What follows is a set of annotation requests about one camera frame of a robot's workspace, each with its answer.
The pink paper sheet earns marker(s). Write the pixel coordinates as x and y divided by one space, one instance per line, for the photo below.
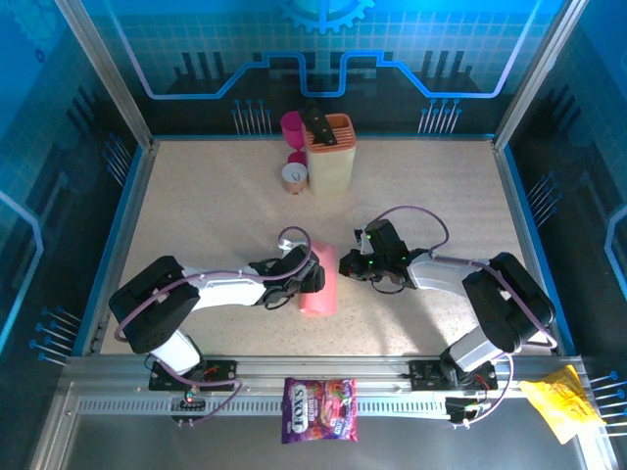
328 294

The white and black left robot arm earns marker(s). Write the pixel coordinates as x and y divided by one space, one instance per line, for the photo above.
220 294

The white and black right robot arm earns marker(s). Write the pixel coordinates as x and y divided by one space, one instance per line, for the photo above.
441 274

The beige knife block orange top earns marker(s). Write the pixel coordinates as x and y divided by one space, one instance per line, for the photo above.
333 166

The copper can white lid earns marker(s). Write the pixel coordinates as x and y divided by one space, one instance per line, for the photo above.
294 176

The purple Fox's candy bag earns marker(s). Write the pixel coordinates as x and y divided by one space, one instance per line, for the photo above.
318 411

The magenta plastic goblet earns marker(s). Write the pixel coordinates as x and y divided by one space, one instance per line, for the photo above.
291 129

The black controller board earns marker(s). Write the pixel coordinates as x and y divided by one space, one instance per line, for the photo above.
463 408
188 404

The yellow plastic bag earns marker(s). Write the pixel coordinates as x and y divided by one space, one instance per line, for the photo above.
558 401

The aluminium front frame rail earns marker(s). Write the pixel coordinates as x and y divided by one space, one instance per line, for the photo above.
318 367

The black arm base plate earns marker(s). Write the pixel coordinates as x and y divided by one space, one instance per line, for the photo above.
225 377
421 377

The aluminium side rail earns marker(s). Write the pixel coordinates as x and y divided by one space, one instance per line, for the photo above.
128 220
520 220

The aluminium frame post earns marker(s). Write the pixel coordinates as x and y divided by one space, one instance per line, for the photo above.
538 73
109 73

